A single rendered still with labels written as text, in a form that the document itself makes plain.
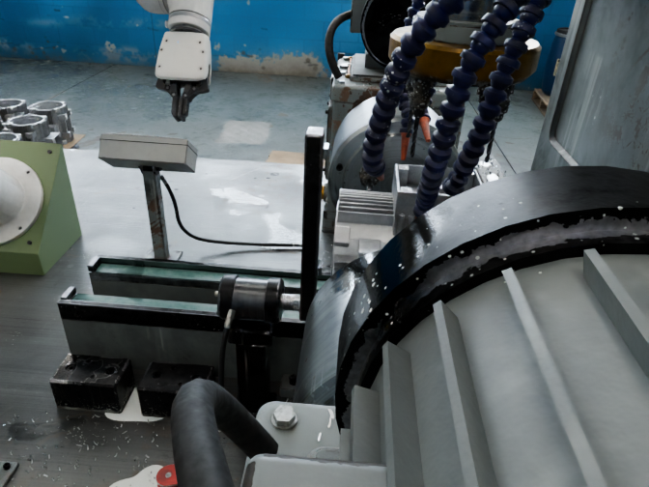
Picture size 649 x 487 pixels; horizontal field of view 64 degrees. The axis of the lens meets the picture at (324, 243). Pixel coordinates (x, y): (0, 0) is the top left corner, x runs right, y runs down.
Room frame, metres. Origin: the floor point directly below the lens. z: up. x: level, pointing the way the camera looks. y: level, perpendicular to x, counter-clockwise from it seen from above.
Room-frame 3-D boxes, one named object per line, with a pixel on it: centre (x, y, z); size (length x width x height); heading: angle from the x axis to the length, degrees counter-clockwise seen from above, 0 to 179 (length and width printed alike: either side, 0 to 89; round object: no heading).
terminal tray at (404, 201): (0.68, -0.16, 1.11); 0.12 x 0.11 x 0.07; 87
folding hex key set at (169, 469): (0.43, 0.16, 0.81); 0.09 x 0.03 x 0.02; 104
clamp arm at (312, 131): (0.55, 0.02, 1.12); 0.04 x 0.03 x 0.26; 88
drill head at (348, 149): (1.03, -0.13, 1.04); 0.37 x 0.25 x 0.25; 178
